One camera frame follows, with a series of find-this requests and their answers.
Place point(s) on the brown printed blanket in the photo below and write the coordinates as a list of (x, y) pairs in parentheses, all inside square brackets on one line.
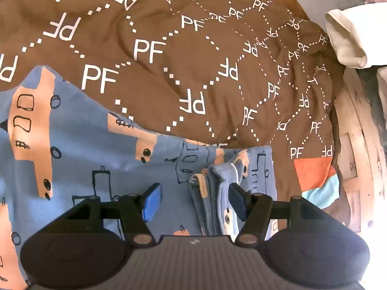
[(196, 51)]

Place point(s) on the orange and blue sheet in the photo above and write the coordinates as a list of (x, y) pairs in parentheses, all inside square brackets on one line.
[(316, 178)]

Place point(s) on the hanging cream cloth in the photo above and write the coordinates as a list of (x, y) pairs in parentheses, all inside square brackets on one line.
[(350, 33), (382, 84)]

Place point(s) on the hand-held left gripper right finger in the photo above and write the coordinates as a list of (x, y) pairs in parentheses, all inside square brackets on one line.
[(238, 201)]

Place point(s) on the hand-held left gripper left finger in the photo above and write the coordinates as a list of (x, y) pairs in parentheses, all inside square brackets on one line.
[(152, 201)]

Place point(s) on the blue patterned pants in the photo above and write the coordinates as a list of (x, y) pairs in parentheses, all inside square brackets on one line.
[(90, 157)]

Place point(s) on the wooden bed frame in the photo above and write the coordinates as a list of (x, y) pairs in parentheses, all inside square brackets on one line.
[(356, 145)]

